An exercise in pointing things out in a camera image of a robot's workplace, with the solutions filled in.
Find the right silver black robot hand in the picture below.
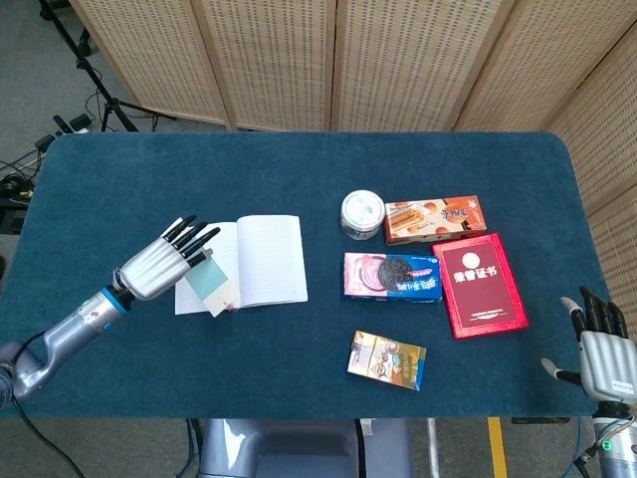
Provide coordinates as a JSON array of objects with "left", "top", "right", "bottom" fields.
[{"left": 540, "top": 286, "right": 637, "bottom": 405}]

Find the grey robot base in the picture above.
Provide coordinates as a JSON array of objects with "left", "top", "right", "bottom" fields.
[{"left": 198, "top": 417, "right": 414, "bottom": 478}]

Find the black tripod stand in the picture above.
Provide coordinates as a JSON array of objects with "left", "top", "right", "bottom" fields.
[{"left": 39, "top": 0, "right": 175, "bottom": 133}]

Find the black floor cable bundle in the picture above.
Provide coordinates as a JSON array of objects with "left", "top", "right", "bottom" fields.
[{"left": 0, "top": 148, "right": 44, "bottom": 210}]

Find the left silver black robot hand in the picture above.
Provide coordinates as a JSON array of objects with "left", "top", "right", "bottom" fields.
[{"left": 111, "top": 214, "right": 222, "bottom": 302}]

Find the yellow blue cocoa cookie box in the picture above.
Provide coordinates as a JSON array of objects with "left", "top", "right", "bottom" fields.
[{"left": 346, "top": 330, "right": 428, "bottom": 391}]

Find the woven wooden folding screen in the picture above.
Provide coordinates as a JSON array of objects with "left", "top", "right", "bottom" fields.
[{"left": 69, "top": 0, "right": 637, "bottom": 350}]

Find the white table leg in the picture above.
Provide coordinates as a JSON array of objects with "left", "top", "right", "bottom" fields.
[{"left": 426, "top": 417, "right": 442, "bottom": 478}]

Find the orange wafer biscuit box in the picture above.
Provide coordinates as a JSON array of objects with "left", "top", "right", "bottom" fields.
[{"left": 383, "top": 194, "right": 488, "bottom": 246}]

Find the dark blue table mat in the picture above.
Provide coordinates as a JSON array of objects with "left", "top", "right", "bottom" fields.
[{"left": 0, "top": 129, "right": 626, "bottom": 419}]

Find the blue pink Oreo box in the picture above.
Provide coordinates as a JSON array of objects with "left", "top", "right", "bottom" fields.
[{"left": 341, "top": 252, "right": 444, "bottom": 304}]

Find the teal cream bookmark pink tassel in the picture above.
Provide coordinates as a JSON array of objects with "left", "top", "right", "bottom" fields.
[{"left": 182, "top": 256, "right": 243, "bottom": 319}]

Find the clear round jar of clips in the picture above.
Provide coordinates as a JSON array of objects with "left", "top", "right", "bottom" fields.
[{"left": 339, "top": 189, "right": 386, "bottom": 241}]

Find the open white lined notebook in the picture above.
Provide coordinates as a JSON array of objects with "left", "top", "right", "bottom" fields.
[{"left": 174, "top": 214, "right": 310, "bottom": 316}]

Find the red certificate folder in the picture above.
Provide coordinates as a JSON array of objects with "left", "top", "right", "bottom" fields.
[{"left": 430, "top": 232, "right": 531, "bottom": 342}]

